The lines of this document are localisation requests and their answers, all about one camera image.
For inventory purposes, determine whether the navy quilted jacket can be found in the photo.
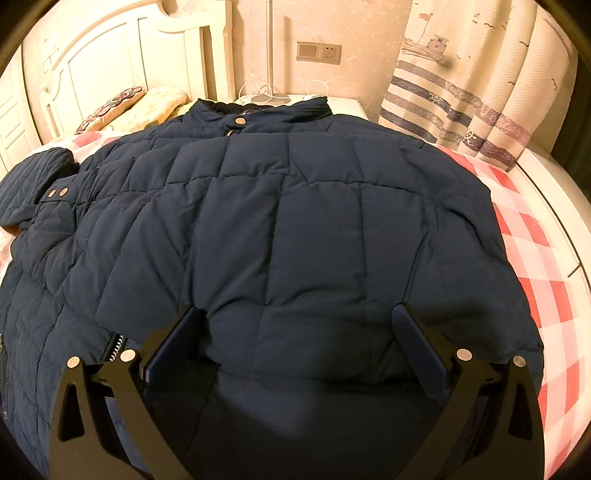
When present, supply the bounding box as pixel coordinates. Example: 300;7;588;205
0;98;544;480

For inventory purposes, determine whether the white wardrobe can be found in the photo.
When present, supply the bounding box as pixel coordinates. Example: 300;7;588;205
0;46;42;171

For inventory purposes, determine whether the white wooden headboard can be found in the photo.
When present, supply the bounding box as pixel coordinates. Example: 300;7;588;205
39;0;234;134

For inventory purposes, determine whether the embroidered floral pillow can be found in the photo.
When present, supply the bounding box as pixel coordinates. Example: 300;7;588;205
75;86;148;136

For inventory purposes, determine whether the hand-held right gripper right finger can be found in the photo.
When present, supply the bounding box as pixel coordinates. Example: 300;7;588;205
390;302;548;480

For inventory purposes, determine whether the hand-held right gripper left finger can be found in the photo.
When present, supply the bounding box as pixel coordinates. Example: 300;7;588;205
46;305;218;480

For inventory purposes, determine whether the white nightstand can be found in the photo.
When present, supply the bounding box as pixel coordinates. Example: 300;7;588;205
231;93;370;123

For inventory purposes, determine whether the white window ledge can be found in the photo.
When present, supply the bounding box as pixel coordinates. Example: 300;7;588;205
517;143;591;278

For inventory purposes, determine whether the dark window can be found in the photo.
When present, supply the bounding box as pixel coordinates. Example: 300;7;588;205
551;37;591;158

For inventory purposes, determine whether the red checked bed sheet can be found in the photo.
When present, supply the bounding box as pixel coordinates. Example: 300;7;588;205
0;130;589;480

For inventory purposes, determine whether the pale yellow pillow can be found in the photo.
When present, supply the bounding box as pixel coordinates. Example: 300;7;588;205
113;87;189;134

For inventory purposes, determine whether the striped boat print curtain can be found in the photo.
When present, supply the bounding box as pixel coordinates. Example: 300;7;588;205
379;0;578;172

